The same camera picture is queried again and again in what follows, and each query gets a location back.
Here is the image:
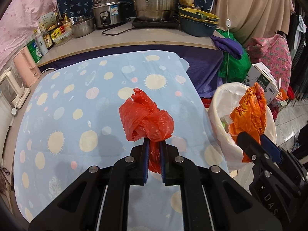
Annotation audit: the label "white cable with switch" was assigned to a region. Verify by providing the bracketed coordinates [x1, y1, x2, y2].
[223, 0, 233, 77]

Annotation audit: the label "black power cord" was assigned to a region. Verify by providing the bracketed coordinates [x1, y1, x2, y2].
[101, 25, 135, 35]

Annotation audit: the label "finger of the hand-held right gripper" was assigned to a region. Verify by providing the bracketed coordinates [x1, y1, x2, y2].
[260, 134, 306, 174]
[236, 131, 277, 186]

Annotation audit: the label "black induction cooker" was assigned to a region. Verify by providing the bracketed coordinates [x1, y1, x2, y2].
[132, 17, 181, 28]

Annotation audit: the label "cream juicer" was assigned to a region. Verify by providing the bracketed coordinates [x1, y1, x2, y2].
[0, 70, 30, 109]

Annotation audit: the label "green plastic bag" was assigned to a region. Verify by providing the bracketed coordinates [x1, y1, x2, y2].
[218, 30, 252, 83]

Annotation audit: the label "green label canister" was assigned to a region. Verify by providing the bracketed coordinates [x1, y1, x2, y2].
[26, 37, 44, 64]

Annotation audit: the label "navy printed cloth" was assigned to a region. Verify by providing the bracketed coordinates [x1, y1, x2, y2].
[56, 0, 216, 21]

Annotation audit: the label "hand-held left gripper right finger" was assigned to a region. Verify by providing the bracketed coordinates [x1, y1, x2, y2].
[160, 140, 283, 231]

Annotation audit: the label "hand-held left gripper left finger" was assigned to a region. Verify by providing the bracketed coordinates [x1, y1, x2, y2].
[28, 137, 151, 231]

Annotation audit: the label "steel rice cooker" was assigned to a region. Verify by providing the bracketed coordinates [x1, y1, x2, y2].
[92, 0, 128, 29]

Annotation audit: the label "white cardboard box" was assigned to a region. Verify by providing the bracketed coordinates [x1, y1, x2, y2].
[245, 63, 280, 104]

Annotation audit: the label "pink electric kettle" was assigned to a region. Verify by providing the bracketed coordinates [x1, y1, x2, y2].
[13, 46, 41, 87]

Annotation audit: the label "amber sauce bottle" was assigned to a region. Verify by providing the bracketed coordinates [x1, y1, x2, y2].
[62, 13, 72, 32]

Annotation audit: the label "dark sauce bottle white label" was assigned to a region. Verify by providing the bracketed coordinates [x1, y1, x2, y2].
[43, 29, 54, 50]

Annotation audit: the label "red plastic bag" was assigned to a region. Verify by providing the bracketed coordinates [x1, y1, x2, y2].
[119, 88, 175, 173]

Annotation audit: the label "pink floral cloth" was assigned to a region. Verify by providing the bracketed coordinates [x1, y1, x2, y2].
[245, 34, 293, 94]

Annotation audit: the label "dark purple table cover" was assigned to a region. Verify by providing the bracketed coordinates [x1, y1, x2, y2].
[179, 50, 224, 99]

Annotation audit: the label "small steel lidded pot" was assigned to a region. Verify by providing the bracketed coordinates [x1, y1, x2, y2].
[71, 16, 95, 38]

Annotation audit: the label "clear container with yellow packet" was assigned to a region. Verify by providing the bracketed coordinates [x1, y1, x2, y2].
[52, 28, 73, 44]

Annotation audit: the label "beige curtain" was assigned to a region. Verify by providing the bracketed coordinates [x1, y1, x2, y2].
[209, 0, 293, 45]

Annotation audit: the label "orange plastic bag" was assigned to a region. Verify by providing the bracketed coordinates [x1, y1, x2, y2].
[228, 82, 267, 163]

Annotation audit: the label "hanging dark clothes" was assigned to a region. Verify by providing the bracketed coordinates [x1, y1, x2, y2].
[286, 0, 308, 101]

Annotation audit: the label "yellow rimmed ceramic dish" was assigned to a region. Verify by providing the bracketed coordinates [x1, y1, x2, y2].
[179, 12, 220, 24]
[178, 7, 218, 17]

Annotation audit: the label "white carton with green print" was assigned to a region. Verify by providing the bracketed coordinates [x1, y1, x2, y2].
[37, 11, 56, 30]

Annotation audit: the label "pink dotted curtain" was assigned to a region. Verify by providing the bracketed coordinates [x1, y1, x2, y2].
[0, 0, 60, 65]

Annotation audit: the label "bright purple cloth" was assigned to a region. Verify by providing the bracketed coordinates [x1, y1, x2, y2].
[210, 34, 244, 60]

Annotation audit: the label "steel steamer pot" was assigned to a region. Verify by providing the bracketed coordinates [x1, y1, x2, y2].
[129, 0, 188, 22]

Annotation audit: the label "white lined trash bin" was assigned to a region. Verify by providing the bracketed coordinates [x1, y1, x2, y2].
[207, 82, 277, 171]

